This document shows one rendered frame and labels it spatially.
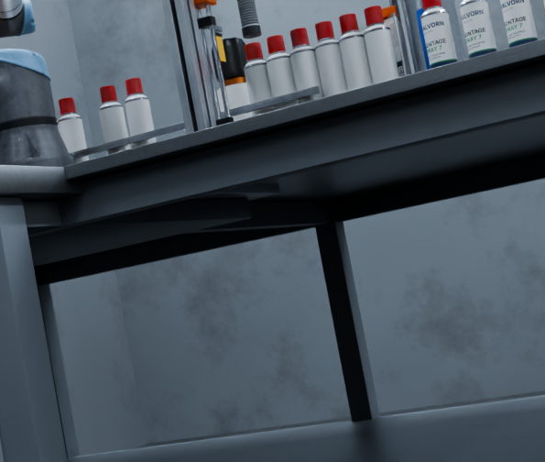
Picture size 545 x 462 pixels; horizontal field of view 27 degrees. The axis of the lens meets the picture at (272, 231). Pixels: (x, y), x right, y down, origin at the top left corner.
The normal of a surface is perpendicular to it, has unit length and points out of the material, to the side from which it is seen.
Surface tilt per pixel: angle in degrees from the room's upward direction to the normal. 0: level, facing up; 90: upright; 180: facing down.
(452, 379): 90
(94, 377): 90
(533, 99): 90
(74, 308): 90
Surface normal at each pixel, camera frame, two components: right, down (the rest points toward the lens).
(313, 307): -0.44, 0.03
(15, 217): 0.88, -0.19
